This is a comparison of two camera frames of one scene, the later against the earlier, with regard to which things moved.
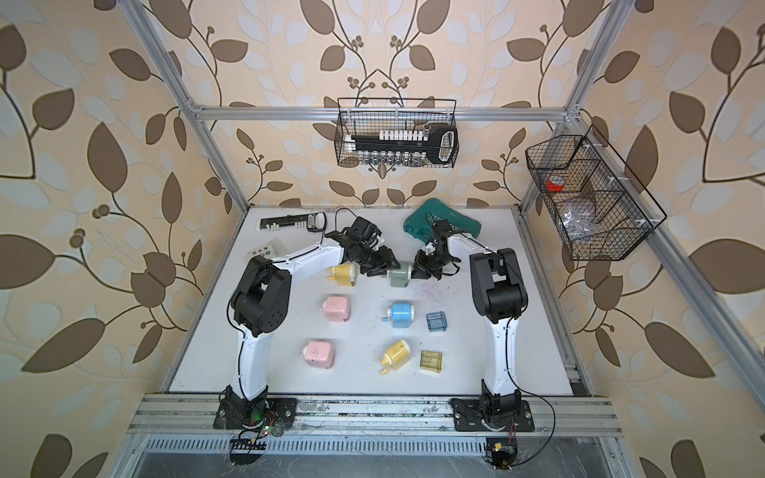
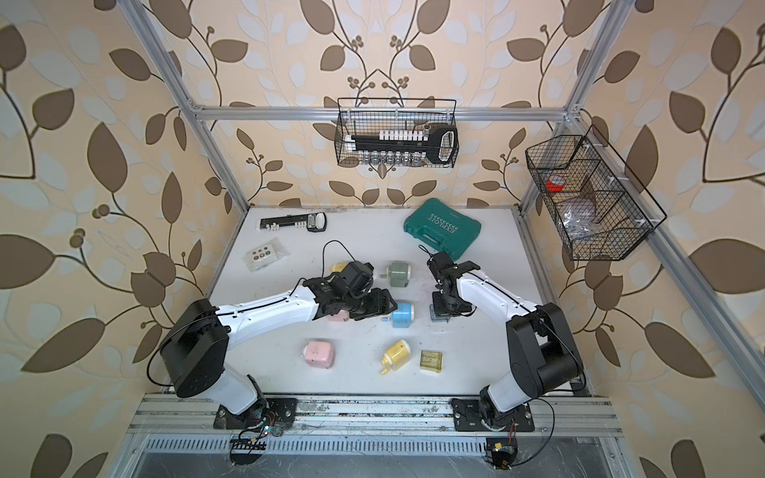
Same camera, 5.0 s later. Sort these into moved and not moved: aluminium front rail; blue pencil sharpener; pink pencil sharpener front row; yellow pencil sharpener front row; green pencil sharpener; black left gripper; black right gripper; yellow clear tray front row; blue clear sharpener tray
Moved: black right gripper; blue clear sharpener tray; black left gripper
Not moved: yellow pencil sharpener front row; aluminium front rail; pink pencil sharpener front row; green pencil sharpener; blue pencil sharpener; yellow clear tray front row
